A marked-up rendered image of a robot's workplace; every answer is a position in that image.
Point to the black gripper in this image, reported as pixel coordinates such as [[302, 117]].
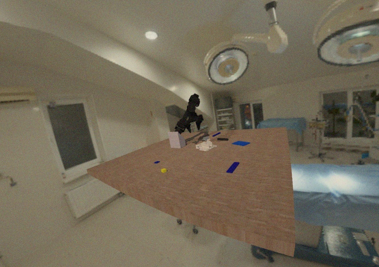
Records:
[[187, 122]]

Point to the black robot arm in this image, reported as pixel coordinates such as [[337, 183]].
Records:
[[194, 102]]

